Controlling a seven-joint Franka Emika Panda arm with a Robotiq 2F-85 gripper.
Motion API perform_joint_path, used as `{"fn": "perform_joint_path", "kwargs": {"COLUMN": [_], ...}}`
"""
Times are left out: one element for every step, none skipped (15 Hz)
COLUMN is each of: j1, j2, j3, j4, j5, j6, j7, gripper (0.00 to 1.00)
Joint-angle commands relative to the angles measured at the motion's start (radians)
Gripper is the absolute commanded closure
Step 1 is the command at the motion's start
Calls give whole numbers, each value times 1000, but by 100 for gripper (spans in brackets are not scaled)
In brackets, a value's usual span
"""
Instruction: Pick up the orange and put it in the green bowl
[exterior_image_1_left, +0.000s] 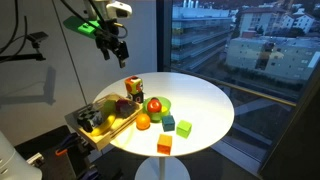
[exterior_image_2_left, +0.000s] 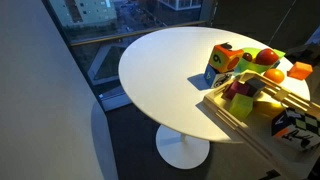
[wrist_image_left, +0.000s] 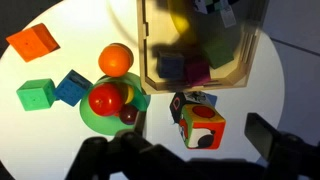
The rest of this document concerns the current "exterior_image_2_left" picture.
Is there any magenta cube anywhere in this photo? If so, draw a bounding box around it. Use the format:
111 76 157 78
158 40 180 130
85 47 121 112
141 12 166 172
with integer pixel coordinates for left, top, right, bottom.
224 81 249 100

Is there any green bowl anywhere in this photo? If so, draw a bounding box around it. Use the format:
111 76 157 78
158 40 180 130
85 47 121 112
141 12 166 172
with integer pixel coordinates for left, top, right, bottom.
235 47 285 73

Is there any grey cube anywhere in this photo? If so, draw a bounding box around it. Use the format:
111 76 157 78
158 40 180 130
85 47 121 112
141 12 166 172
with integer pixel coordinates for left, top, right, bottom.
246 78 266 97

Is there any blue white picture block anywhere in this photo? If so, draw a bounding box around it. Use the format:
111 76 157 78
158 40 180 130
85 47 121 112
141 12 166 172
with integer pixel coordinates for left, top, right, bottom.
204 65 234 88

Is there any lime green cube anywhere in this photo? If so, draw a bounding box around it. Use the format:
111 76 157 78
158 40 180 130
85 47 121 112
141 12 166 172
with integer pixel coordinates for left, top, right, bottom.
229 93 253 119

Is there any red apple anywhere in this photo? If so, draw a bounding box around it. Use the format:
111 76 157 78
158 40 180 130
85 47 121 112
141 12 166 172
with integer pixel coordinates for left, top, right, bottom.
255 49 279 65

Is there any black white checkered block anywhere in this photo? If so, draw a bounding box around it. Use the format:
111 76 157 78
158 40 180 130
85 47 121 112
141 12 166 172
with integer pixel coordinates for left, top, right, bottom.
271 108 320 151

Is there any orange rubber cube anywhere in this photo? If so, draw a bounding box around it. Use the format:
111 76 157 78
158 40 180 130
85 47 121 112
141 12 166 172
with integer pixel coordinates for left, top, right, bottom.
287 62 313 80

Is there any orange number nine block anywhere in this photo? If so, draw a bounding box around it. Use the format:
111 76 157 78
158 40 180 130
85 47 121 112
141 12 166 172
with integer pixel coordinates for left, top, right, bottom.
209 43 244 73

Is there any white round pedestal table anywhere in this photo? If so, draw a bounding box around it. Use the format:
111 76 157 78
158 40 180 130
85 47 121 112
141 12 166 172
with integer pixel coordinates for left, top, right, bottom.
118 26 311 170

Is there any yellow fruit in tray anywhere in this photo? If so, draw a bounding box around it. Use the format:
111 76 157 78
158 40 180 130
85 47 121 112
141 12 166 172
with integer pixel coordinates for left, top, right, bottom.
253 101 285 117

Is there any dark plum fruit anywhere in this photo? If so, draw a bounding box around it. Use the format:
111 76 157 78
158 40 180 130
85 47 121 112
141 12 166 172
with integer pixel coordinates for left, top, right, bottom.
242 52 253 62

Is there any orange fruit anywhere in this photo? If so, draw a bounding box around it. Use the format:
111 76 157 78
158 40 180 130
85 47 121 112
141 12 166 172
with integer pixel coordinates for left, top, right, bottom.
263 68 285 83

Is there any wooden tray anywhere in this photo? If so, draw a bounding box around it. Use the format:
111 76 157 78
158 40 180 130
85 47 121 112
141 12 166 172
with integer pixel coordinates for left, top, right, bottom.
203 70 320 180

